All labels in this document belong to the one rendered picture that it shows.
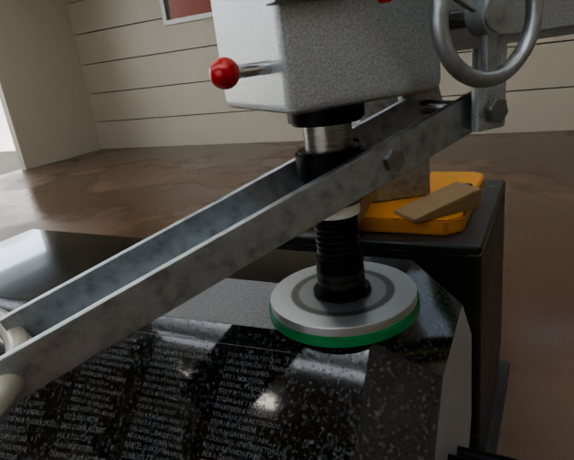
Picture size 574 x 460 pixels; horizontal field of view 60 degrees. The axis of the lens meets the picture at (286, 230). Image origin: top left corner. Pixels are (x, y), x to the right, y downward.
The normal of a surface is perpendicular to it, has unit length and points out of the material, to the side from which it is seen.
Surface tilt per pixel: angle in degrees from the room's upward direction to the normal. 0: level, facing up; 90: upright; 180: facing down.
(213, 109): 90
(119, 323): 90
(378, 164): 90
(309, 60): 90
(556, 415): 0
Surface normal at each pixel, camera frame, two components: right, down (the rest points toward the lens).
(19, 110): 0.89, 0.05
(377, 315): -0.12, -0.94
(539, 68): -0.44, 0.35
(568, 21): 0.41, 0.25
